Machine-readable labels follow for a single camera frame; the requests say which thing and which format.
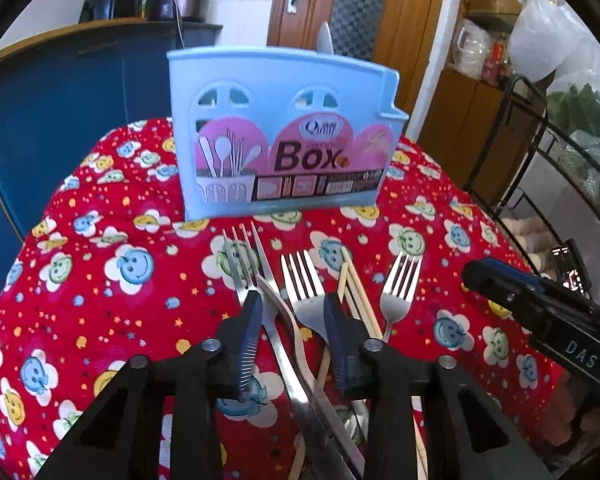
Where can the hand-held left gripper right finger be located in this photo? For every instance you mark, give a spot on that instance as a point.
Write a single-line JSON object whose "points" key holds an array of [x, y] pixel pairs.
{"points": [[337, 345]]}

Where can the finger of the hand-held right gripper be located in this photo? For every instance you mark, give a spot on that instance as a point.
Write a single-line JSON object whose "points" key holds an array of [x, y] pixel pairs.
{"points": [[500, 285]]}

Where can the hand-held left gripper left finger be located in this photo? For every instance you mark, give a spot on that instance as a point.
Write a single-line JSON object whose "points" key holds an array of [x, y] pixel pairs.
{"points": [[250, 340]]}

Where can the steel fork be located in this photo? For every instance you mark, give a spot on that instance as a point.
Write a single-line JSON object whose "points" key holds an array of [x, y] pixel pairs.
{"points": [[237, 270], [305, 305], [290, 320], [397, 305]]}

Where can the blue plastic utensil holder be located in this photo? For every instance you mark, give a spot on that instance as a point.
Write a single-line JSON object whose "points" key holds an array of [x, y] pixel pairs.
{"points": [[280, 85]]}

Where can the person's right hand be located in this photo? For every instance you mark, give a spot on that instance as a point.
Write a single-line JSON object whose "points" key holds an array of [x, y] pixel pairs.
{"points": [[585, 420]]}

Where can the pile of beige eggs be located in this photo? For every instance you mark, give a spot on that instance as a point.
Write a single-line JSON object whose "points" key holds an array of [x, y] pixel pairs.
{"points": [[527, 245]]}

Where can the red printed tablecloth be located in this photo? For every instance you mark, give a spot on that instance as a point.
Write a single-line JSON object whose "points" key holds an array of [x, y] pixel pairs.
{"points": [[105, 310]]}

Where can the wooden shelf unit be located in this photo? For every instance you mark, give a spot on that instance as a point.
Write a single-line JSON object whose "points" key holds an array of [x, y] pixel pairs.
{"points": [[460, 125]]}

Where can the green leafy vegetables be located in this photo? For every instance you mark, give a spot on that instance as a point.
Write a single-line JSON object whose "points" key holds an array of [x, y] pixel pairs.
{"points": [[585, 105]]}

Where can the red bottles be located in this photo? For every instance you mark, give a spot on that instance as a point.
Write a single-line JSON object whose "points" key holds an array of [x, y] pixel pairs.
{"points": [[495, 60]]}

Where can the clear plastic bag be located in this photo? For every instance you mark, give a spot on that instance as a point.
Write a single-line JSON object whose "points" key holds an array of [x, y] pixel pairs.
{"points": [[470, 50]]}

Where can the white plastic bag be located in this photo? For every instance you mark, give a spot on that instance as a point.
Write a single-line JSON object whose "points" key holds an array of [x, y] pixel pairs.
{"points": [[550, 35]]}

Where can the wooden door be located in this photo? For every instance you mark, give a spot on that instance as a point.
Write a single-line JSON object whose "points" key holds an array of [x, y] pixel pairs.
{"points": [[410, 35]]}

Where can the grey plastic spoon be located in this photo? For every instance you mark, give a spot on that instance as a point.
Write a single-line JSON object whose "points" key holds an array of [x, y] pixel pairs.
{"points": [[325, 40]]}

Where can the blue cabinet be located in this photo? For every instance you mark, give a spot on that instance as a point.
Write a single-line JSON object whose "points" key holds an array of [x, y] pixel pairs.
{"points": [[55, 110]]}

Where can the black rice cooker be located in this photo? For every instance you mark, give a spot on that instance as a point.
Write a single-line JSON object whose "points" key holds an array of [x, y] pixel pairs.
{"points": [[190, 5]]}

